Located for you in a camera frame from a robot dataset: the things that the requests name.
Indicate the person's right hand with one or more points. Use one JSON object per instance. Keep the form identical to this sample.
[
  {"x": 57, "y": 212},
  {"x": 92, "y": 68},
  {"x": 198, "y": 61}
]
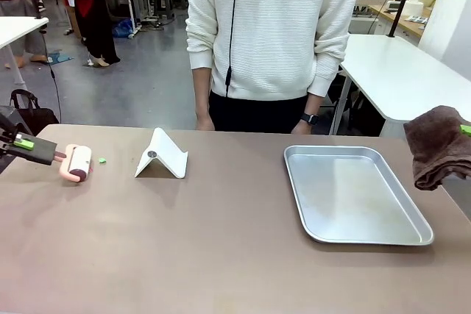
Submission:
[{"x": 205, "y": 123}]

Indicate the white side table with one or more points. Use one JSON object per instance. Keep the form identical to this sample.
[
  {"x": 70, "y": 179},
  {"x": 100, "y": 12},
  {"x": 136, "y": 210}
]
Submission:
[{"x": 18, "y": 29}]

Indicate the wooden workbench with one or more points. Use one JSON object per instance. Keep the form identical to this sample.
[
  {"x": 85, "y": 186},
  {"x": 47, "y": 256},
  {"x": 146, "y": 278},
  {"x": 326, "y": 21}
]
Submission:
[{"x": 401, "y": 20}]

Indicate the bystander in red white top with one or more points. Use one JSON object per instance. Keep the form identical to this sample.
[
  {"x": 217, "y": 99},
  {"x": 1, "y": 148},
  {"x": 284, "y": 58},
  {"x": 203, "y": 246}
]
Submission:
[{"x": 92, "y": 9}]

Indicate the person's left forearm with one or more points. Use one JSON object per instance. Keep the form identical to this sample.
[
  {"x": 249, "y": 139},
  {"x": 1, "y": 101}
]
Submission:
[{"x": 313, "y": 104}]

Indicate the blue plastic bag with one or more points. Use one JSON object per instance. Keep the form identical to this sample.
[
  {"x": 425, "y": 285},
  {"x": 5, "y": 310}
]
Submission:
[{"x": 122, "y": 29}]

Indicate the person's right forearm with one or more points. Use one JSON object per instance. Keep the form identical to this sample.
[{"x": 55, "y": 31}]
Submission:
[{"x": 202, "y": 89}]

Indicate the black wristwatch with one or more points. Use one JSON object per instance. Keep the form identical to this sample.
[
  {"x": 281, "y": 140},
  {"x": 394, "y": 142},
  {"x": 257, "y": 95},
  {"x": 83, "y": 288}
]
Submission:
[{"x": 310, "y": 119}]

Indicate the person's left hand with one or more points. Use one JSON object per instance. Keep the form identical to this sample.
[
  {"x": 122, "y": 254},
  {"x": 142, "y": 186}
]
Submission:
[{"x": 302, "y": 129}]

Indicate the silver metal tray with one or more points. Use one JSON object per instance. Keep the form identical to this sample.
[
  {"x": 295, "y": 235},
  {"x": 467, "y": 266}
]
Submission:
[{"x": 353, "y": 196}]

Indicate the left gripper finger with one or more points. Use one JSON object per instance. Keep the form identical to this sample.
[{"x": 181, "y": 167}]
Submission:
[
  {"x": 5, "y": 149},
  {"x": 23, "y": 143}
]

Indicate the black trousers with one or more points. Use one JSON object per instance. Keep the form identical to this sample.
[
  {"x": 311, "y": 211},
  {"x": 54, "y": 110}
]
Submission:
[{"x": 257, "y": 113}]

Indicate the black shoulder bag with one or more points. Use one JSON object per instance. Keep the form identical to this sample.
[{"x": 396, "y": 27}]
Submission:
[{"x": 35, "y": 115}]

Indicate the white folding stand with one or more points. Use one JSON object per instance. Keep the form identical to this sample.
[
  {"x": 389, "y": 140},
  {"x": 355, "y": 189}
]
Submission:
[{"x": 167, "y": 156}]

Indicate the large white table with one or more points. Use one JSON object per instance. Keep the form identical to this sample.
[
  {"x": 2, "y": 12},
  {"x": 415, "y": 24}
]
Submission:
[{"x": 404, "y": 71}]

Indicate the person in white sweater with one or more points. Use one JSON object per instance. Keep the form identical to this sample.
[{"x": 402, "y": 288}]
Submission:
[{"x": 272, "y": 23}]

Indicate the brown towel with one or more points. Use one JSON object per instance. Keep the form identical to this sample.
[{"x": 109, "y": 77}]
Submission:
[{"x": 438, "y": 145}]

